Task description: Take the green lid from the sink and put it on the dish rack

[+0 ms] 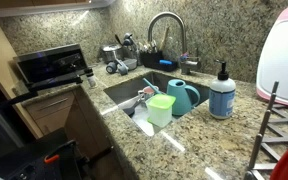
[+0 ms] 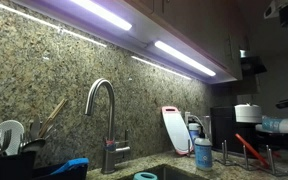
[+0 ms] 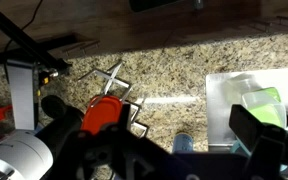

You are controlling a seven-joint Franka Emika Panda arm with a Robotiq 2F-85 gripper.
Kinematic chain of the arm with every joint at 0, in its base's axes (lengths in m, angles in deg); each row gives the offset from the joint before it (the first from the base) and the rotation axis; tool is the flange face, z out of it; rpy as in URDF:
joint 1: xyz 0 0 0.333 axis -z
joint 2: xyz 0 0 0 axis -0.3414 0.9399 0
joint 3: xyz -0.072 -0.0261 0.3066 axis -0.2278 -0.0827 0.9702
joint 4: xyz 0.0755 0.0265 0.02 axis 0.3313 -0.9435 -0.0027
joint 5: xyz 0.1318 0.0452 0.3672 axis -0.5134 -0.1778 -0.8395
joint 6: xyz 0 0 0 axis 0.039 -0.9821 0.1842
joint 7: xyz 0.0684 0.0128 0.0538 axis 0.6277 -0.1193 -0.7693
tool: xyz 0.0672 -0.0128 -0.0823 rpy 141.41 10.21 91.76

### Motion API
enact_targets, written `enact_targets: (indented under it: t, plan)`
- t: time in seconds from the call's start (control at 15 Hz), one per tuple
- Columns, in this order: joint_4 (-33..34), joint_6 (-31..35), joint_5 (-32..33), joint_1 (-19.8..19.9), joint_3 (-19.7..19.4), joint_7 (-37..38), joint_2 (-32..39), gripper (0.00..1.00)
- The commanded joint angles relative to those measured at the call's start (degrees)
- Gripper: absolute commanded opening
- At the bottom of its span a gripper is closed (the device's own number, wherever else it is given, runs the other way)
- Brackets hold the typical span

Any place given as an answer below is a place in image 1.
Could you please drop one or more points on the wooden cabinet drawers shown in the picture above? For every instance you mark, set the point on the wooden cabinet drawers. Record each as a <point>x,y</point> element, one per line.
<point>72,111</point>

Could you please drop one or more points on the translucent plastic container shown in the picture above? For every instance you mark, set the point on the translucent plastic container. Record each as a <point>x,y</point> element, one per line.
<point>159,116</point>

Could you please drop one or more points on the steel pot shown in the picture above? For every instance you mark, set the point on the steel pot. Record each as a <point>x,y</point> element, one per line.
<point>112,52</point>

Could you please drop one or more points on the black utensil caddy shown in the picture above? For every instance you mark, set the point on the black utensil caddy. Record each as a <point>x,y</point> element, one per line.
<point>151,60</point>

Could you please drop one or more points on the blue white soap dispenser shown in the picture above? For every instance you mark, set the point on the blue white soap dispenser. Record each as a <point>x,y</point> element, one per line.
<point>222,94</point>

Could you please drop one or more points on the pink white cutting board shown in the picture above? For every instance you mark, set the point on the pink white cutting board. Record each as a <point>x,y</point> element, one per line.
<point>273,61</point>

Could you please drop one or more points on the grey measuring cups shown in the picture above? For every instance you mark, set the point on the grey measuring cups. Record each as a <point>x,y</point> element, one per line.
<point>122,67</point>

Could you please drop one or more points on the small white bottle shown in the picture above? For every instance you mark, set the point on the small white bottle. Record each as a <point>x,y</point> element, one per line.
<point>91,80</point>

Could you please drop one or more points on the stainless steel faucet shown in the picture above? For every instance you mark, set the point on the stainless steel faucet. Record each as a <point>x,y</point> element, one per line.
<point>186,65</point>

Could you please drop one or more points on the stainless steel sink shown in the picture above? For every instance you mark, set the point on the stainless steel sink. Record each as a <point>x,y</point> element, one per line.
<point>126,95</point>

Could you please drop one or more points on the black equipment with orange clip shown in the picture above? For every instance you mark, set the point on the black equipment with orange clip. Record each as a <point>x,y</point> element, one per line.
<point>52,157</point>

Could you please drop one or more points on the dark grey ladle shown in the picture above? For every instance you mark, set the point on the dark grey ladle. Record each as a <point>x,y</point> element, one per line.
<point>131,110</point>

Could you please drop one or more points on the teal watering can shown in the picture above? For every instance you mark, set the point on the teal watering can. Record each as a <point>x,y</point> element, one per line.
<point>187,96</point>

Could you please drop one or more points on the metal dish rack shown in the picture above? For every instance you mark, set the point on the metal dish rack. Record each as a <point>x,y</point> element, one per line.
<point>268,134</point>

